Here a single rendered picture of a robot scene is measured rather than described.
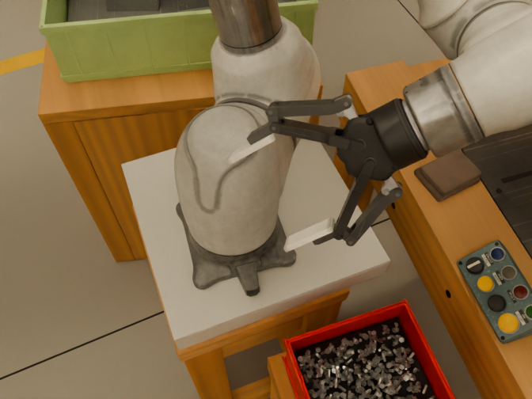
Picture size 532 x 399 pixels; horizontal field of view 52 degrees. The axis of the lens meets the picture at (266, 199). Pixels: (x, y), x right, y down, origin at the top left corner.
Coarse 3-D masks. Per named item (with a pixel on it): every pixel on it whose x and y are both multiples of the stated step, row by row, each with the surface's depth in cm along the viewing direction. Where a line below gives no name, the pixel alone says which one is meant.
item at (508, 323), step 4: (500, 316) 86; (504, 316) 85; (508, 316) 85; (512, 316) 85; (500, 320) 85; (504, 320) 85; (508, 320) 85; (512, 320) 84; (516, 320) 84; (500, 324) 85; (504, 324) 85; (508, 324) 84; (512, 324) 84; (516, 324) 84; (500, 328) 85; (504, 328) 85; (508, 328) 84; (512, 328) 84; (516, 328) 84
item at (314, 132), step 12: (288, 120) 64; (276, 132) 63; (288, 132) 63; (300, 132) 63; (312, 132) 62; (324, 132) 62; (336, 132) 64; (336, 144) 62; (348, 144) 62; (360, 144) 61
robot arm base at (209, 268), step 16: (176, 208) 100; (192, 240) 92; (272, 240) 92; (192, 256) 93; (208, 256) 91; (224, 256) 89; (240, 256) 89; (256, 256) 91; (272, 256) 93; (288, 256) 93; (208, 272) 91; (224, 272) 91; (240, 272) 89; (256, 272) 90; (256, 288) 88
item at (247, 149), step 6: (264, 138) 64; (270, 138) 63; (276, 138) 64; (246, 144) 67; (258, 144) 64; (264, 144) 64; (234, 150) 68; (240, 150) 66; (246, 150) 65; (252, 150) 65; (234, 156) 65; (240, 156) 65; (228, 162) 66
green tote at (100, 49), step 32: (64, 0) 138; (64, 32) 119; (96, 32) 121; (128, 32) 122; (160, 32) 123; (192, 32) 125; (64, 64) 127; (96, 64) 128; (128, 64) 130; (160, 64) 131; (192, 64) 132
